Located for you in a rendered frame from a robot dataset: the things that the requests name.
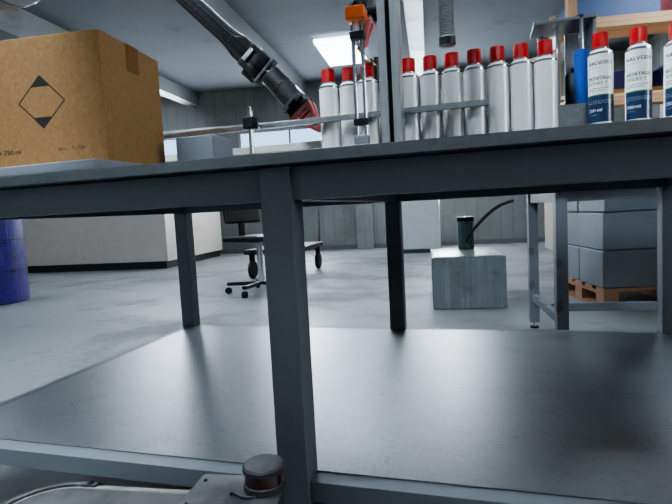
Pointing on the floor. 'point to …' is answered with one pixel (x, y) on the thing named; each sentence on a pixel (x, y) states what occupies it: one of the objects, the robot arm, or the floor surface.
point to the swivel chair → (246, 242)
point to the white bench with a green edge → (559, 310)
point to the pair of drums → (13, 263)
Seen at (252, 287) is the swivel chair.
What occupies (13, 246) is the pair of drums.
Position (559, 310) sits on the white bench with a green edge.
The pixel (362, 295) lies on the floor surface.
